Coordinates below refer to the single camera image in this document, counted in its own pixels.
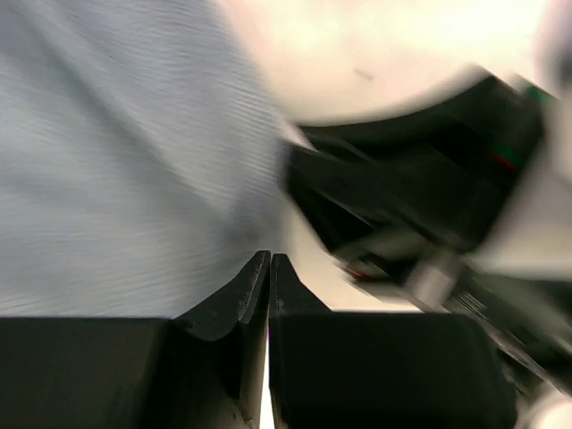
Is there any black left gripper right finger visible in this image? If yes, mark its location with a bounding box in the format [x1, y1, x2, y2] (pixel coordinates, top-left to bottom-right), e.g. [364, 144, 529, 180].
[269, 254, 517, 429]

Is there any blue-grey pillowcase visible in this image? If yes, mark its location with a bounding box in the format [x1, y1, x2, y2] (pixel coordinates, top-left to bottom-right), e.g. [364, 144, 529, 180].
[1, 1, 287, 316]

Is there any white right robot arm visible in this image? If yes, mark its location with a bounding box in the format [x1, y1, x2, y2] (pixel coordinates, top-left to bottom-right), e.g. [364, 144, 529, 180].
[310, 1, 571, 428]

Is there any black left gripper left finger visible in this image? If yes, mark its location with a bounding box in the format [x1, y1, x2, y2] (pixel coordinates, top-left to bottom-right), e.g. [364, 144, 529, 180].
[1, 251, 271, 428]

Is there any white pillow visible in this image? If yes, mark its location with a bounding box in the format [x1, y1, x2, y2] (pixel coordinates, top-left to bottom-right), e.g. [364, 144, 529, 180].
[220, 1, 571, 122]

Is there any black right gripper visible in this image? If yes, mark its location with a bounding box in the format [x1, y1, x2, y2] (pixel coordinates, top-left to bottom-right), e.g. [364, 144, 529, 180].
[287, 72, 571, 392]

